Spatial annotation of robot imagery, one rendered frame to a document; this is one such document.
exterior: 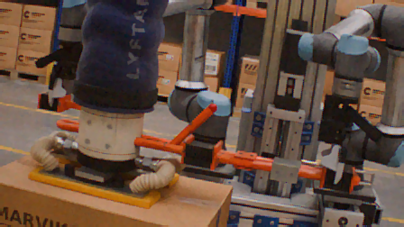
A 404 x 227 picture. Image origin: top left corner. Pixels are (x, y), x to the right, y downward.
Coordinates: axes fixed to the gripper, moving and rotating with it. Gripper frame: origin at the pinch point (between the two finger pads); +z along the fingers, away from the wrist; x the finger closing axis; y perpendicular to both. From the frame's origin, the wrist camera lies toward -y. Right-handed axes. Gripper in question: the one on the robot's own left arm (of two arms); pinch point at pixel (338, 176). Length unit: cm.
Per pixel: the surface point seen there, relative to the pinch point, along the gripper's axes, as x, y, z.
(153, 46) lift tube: 4, 50, -24
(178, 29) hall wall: -830, 252, -1
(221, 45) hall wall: -836, 177, 15
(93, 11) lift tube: 10, 65, -31
